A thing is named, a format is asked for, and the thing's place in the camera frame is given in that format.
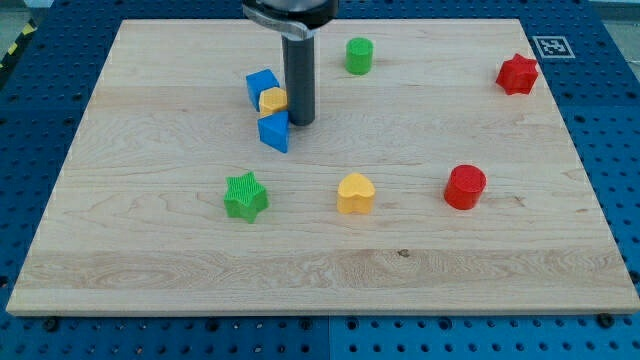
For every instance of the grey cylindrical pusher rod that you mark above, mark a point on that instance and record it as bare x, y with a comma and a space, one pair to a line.
299, 72

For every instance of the red star block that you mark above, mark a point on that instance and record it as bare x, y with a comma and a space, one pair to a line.
518, 75

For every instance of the blue cube block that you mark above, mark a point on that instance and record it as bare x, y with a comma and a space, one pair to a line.
258, 82

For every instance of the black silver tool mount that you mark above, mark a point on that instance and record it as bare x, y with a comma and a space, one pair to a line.
294, 19

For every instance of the white fiducial marker tag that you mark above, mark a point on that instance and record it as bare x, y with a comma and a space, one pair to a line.
553, 47

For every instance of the yellow heart block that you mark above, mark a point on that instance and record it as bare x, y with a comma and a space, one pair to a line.
356, 194

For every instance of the red cylinder block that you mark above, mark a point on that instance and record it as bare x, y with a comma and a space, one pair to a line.
465, 186

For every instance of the green cylinder block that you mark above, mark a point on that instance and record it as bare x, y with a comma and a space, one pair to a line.
359, 55

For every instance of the green star block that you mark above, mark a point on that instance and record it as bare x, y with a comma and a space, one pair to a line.
245, 197

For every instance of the blue triangle block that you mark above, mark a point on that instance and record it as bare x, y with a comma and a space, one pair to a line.
274, 130

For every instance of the yellow hexagon block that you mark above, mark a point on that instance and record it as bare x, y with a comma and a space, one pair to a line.
272, 100

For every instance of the light wooden board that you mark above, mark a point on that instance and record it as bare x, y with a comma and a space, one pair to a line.
136, 224

